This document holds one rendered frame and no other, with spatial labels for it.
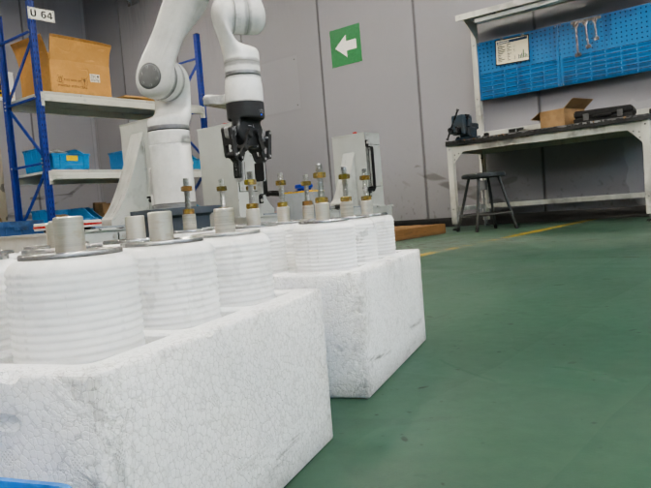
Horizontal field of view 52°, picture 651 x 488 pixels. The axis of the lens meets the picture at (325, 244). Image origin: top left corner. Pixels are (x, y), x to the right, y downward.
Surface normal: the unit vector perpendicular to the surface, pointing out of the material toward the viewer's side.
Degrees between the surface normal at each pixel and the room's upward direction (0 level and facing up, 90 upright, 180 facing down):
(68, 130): 90
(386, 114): 90
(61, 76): 90
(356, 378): 90
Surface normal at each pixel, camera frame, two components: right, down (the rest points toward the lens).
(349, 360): -0.35, 0.07
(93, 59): 0.82, 0.16
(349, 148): -0.62, 0.09
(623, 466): -0.08, -1.00
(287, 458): 0.93, -0.06
